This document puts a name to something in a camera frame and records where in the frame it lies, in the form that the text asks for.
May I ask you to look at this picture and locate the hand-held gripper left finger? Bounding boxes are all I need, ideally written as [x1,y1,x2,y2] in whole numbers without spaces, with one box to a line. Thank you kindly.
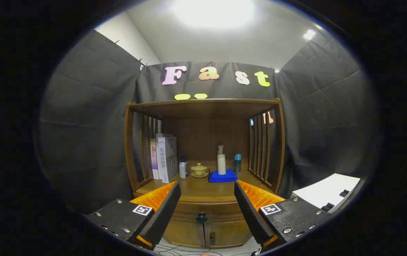
[86,181,181,250]

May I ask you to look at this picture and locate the brown wooden drawer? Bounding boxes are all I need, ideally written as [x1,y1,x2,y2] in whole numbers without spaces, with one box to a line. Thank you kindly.
[170,201,247,224]

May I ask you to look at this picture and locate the white patterned book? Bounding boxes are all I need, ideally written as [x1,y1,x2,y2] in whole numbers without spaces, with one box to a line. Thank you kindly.
[156,134,178,184]

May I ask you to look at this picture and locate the black backdrop cloth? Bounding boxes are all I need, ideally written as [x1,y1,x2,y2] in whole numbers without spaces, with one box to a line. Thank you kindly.
[38,30,380,214]

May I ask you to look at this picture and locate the black floor cables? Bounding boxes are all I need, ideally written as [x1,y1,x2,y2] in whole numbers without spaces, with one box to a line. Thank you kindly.
[154,243,261,256]

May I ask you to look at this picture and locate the wooden cabinet door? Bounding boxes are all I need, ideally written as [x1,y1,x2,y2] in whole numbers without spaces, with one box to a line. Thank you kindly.
[203,220,252,248]
[163,220,206,247]

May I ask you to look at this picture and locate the purple pink book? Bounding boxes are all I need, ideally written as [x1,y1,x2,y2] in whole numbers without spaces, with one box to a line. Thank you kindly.
[150,139,160,180]

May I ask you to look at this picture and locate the white grey machine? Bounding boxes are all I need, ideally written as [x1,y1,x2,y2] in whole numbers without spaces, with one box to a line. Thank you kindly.
[292,173,361,214]

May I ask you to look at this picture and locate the brown wooden countertop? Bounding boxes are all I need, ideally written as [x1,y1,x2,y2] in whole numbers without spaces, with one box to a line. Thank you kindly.
[135,162,277,204]

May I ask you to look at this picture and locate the large ceiling light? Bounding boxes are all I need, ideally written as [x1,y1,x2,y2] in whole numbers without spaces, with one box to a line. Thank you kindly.
[173,0,255,29]

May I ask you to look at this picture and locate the blue folded cloth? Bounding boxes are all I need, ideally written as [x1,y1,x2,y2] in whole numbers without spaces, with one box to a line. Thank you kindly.
[209,169,238,183]

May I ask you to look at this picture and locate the brown wooden cabinet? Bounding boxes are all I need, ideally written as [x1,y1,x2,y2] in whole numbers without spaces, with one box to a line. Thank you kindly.
[124,98,286,248]

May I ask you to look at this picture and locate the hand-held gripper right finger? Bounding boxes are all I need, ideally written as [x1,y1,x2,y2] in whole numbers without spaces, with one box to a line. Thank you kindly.
[234,180,332,252]

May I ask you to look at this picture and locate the white bottle blue cap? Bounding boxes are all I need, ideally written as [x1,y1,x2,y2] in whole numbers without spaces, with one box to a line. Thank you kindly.
[179,156,189,179]

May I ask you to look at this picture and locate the yellow lidded tea cup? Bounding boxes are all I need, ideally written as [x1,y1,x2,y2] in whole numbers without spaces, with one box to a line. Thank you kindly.
[191,163,208,178]

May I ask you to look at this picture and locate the white pump bottle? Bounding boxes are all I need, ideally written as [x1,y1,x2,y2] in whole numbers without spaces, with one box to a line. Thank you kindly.
[217,145,227,175]

